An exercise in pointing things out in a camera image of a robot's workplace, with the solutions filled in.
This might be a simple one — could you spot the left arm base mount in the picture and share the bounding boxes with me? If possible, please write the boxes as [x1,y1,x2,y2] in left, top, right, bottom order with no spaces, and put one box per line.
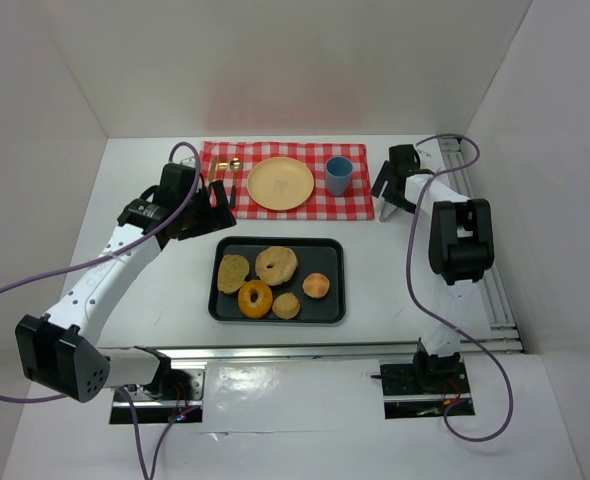
[106,361,206,425]

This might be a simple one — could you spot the blue cup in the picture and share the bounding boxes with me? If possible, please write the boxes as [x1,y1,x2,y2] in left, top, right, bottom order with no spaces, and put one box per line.
[325,156,353,196]

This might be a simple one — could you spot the flat seeded bread slice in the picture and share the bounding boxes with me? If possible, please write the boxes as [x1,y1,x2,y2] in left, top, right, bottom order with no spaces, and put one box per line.
[217,254,250,295]

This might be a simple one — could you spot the metal tongs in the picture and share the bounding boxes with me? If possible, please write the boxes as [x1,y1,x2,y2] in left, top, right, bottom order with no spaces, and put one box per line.
[378,197,398,222]

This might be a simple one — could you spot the orange glazed donut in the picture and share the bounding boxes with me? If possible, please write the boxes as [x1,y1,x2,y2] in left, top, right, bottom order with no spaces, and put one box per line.
[238,280,273,319]

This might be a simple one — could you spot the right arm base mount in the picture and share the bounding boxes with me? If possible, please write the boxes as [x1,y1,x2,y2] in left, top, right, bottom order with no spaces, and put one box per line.
[370,353,475,420]

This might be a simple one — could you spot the red checkered cloth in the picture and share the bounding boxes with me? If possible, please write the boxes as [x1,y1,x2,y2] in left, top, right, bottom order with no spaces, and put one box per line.
[201,141,374,221]

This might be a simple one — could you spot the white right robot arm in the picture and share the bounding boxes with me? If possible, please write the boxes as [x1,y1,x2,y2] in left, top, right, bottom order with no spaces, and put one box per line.
[371,144,495,362]

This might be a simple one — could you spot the black baking tray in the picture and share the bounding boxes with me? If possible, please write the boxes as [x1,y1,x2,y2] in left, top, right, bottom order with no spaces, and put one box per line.
[208,236,346,325]

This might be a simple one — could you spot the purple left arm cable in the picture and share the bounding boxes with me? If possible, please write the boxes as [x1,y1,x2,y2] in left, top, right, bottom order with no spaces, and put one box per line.
[0,141,201,480]

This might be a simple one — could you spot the gold knife black handle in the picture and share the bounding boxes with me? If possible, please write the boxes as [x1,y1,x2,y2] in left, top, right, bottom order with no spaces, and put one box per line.
[207,156,218,184]

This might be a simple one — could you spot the large pale bagel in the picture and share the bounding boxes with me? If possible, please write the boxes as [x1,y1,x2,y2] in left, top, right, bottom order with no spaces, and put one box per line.
[255,246,298,286]

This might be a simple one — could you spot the beige round plate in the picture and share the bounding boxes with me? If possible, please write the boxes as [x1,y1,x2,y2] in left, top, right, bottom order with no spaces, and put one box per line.
[247,157,315,211]

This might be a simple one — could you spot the aluminium front rail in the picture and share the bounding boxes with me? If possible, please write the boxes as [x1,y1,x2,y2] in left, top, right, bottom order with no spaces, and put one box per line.
[89,341,426,362]

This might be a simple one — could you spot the small round bun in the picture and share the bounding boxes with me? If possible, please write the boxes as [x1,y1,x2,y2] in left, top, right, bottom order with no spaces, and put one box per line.
[302,273,330,299]

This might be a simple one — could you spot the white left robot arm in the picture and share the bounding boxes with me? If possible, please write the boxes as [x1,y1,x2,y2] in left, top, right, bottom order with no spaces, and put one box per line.
[15,163,236,403]

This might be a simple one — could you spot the small tan muffin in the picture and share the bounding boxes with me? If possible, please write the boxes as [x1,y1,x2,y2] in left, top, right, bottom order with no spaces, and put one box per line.
[272,292,300,320]

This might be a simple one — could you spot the gold fork black handle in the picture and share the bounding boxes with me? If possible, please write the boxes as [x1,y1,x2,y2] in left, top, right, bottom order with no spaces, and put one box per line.
[218,156,229,181]

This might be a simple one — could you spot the gold spoon black handle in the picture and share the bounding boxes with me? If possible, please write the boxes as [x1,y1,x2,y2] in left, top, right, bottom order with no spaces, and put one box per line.
[229,157,243,209]

